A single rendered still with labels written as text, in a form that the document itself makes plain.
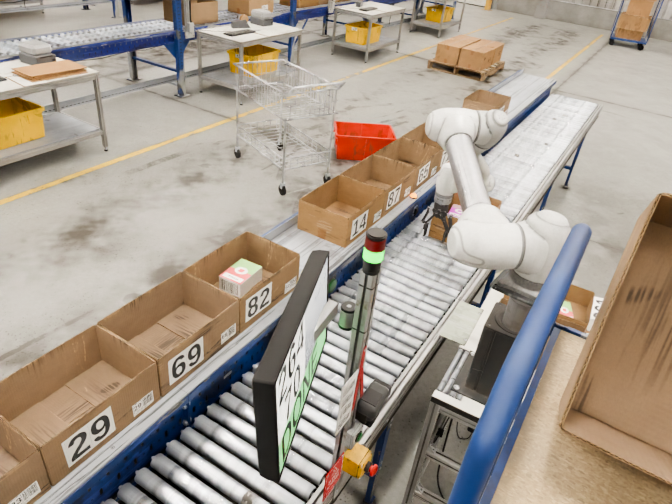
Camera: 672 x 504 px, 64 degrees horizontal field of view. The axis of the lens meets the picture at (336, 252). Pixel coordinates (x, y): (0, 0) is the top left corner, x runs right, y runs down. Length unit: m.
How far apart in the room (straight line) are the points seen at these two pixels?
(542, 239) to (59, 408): 1.62
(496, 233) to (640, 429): 1.04
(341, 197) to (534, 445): 2.39
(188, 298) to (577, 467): 1.71
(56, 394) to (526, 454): 1.57
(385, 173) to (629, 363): 2.61
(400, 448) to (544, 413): 2.15
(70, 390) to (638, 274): 1.70
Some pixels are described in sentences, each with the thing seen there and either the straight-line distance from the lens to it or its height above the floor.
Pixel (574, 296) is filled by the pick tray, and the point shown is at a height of 0.79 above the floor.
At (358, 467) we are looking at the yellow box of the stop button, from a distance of 1.78.
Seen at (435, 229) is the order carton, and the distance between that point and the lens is 3.10.
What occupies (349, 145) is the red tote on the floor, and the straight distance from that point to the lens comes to 5.76.
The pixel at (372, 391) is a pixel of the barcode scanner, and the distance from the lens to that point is 1.67.
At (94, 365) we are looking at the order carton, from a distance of 2.07.
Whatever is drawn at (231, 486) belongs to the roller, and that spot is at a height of 0.75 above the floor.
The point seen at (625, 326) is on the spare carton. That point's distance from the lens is 0.84.
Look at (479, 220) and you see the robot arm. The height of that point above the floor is 1.49.
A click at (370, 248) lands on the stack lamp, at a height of 1.63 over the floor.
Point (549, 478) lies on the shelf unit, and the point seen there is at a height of 1.74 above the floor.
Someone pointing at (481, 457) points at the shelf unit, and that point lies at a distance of 0.55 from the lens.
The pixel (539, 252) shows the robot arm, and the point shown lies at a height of 1.43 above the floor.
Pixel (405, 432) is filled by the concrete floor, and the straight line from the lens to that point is 3.02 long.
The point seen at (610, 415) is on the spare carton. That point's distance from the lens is 0.85.
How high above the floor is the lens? 2.31
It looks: 33 degrees down
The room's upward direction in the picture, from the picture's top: 7 degrees clockwise
